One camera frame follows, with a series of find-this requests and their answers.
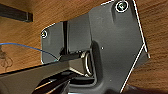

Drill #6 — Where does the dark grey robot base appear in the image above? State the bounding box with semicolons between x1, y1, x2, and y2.
39;0;152;94

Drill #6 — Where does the dark furniture foot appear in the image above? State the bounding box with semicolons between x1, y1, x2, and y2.
0;3;34;22

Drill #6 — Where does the thin blue cable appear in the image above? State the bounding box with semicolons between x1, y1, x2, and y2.
0;42;62;59

